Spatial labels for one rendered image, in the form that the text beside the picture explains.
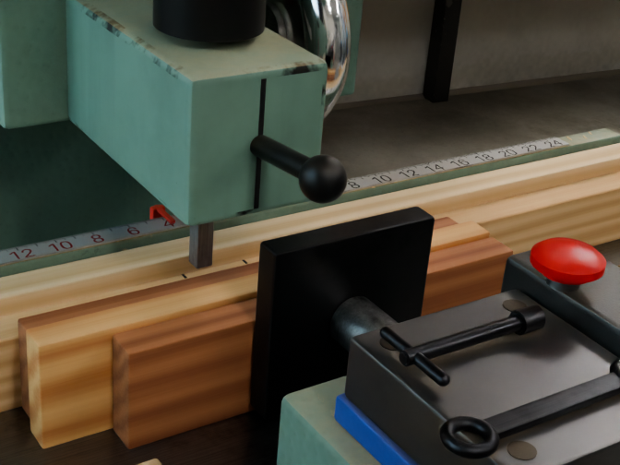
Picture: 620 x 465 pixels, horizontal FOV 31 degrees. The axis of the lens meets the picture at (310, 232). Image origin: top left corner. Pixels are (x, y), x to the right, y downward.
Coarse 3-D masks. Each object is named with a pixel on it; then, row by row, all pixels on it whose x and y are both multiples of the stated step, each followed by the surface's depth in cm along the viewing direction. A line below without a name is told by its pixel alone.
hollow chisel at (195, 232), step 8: (200, 224) 55; (208, 224) 56; (192, 232) 56; (200, 232) 55; (208, 232) 56; (192, 240) 56; (200, 240) 56; (208, 240) 56; (192, 248) 56; (200, 248) 56; (208, 248) 56; (192, 256) 56; (200, 256) 56; (208, 256) 56; (192, 264) 57; (200, 264) 56; (208, 264) 57
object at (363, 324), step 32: (352, 224) 52; (384, 224) 52; (416, 224) 53; (288, 256) 49; (320, 256) 50; (352, 256) 52; (384, 256) 53; (416, 256) 54; (288, 288) 50; (320, 288) 51; (352, 288) 52; (384, 288) 54; (416, 288) 55; (256, 320) 52; (288, 320) 51; (320, 320) 52; (352, 320) 51; (384, 320) 51; (256, 352) 52; (288, 352) 52; (320, 352) 53; (256, 384) 53; (288, 384) 53
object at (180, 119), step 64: (128, 0) 55; (128, 64) 51; (192, 64) 48; (256, 64) 48; (320, 64) 49; (128, 128) 52; (192, 128) 47; (256, 128) 49; (320, 128) 51; (192, 192) 48; (256, 192) 50
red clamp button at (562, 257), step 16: (544, 240) 46; (560, 240) 46; (576, 240) 46; (544, 256) 44; (560, 256) 44; (576, 256) 44; (592, 256) 45; (544, 272) 44; (560, 272) 44; (576, 272) 44; (592, 272) 44
